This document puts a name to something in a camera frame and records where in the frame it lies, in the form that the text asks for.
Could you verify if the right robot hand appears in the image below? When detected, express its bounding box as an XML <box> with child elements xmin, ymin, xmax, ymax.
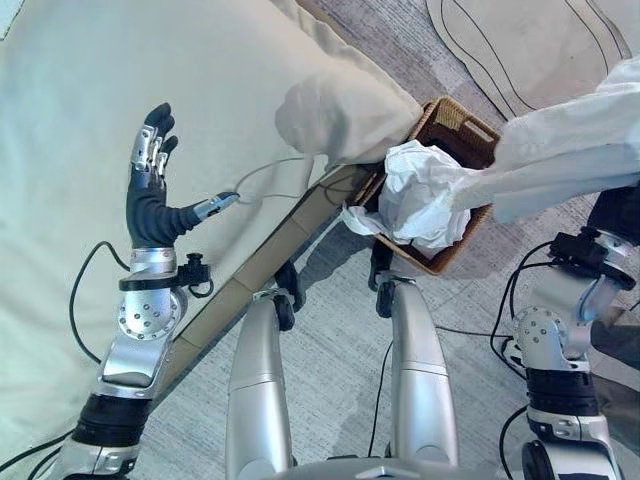
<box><xmin>588</xmin><ymin>186</ymin><xmax>640</xmax><ymax>236</ymax></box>

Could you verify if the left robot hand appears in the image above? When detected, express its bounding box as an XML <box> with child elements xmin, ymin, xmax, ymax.
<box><xmin>125</xmin><ymin>102</ymin><xmax>241</xmax><ymax>249</ymax></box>

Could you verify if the white garment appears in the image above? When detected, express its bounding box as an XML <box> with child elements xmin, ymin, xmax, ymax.
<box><xmin>341</xmin><ymin>53</ymin><xmax>640</xmax><ymax>252</ymax></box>

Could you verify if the left dark robot foot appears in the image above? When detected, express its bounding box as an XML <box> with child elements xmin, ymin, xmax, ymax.
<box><xmin>273</xmin><ymin>258</ymin><xmax>307</xmax><ymax>332</ymax></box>

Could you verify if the dark robot foot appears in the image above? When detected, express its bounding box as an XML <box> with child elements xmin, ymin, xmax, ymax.
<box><xmin>273</xmin><ymin>258</ymin><xmax>307</xmax><ymax>332</ymax></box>
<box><xmin>368</xmin><ymin>243</ymin><xmax>397</xmax><ymax>319</ymax></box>

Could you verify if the beige rug with black lines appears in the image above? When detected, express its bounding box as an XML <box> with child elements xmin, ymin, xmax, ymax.
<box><xmin>426</xmin><ymin>0</ymin><xmax>632</xmax><ymax>121</ymax></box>

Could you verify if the brown wicker basket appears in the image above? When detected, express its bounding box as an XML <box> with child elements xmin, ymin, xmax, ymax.
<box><xmin>345</xmin><ymin>96</ymin><xmax>502</xmax><ymax>277</ymax></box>

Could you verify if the left silver robot leg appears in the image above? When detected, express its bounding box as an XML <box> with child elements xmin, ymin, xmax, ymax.
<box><xmin>224</xmin><ymin>287</ymin><xmax>301</xmax><ymax>480</ymax></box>

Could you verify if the silver robot leg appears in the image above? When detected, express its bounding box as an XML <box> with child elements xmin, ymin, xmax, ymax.
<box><xmin>375</xmin><ymin>277</ymin><xmax>460</xmax><ymax>470</ymax></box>
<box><xmin>224</xmin><ymin>287</ymin><xmax>301</xmax><ymax>480</ymax></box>

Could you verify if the beige pillow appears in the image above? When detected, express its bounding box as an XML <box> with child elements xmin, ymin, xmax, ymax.
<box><xmin>273</xmin><ymin>0</ymin><xmax>424</xmax><ymax>169</ymax></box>

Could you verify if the right dark robot foot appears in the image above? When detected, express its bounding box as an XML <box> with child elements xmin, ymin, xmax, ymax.
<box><xmin>368</xmin><ymin>243</ymin><xmax>397</xmax><ymax>319</ymax></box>

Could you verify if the right silver robot leg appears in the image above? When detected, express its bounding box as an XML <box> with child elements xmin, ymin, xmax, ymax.
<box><xmin>375</xmin><ymin>277</ymin><xmax>460</xmax><ymax>470</ymax></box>

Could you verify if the silver robot torso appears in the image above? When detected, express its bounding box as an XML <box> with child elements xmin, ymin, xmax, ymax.
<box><xmin>279</xmin><ymin>462</ymin><xmax>484</xmax><ymax>480</ymax></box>

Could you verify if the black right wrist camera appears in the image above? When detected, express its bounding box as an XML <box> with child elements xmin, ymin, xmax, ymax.
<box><xmin>546</xmin><ymin>228</ymin><xmax>604</xmax><ymax>267</ymax></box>

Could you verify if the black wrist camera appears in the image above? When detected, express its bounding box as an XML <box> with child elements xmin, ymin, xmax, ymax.
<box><xmin>546</xmin><ymin>228</ymin><xmax>604</xmax><ymax>267</ymax></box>
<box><xmin>175</xmin><ymin>253</ymin><xmax>213</xmax><ymax>297</ymax></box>

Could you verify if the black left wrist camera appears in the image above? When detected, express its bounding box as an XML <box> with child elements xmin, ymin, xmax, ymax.
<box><xmin>175</xmin><ymin>253</ymin><xmax>213</xmax><ymax>297</ymax></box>

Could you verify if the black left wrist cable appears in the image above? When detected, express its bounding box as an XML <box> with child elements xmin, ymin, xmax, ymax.
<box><xmin>68</xmin><ymin>240</ymin><xmax>132</xmax><ymax>367</ymax></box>

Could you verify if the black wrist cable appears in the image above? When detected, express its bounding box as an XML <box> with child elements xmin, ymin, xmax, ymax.
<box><xmin>489</xmin><ymin>245</ymin><xmax>564</xmax><ymax>384</ymax></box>
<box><xmin>68</xmin><ymin>240</ymin><xmax>132</xmax><ymax>367</ymax></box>

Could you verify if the white cable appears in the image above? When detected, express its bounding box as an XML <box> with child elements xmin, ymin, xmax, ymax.
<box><xmin>233</xmin><ymin>156</ymin><xmax>314</xmax><ymax>207</ymax></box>

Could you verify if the wooden bed frame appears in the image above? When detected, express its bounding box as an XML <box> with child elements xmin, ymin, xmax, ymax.
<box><xmin>168</xmin><ymin>163</ymin><xmax>364</xmax><ymax>354</ymax></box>

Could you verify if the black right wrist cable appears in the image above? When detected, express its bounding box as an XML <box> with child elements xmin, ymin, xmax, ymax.
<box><xmin>489</xmin><ymin>245</ymin><xmax>564</xmax><ymax>384</ymax></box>

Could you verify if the thin black floor cable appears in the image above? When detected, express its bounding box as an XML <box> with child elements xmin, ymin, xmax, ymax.
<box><xmin>368</xmin><ymin>344</ymin><xmax>397</xmax><ymax>464</ymax></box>

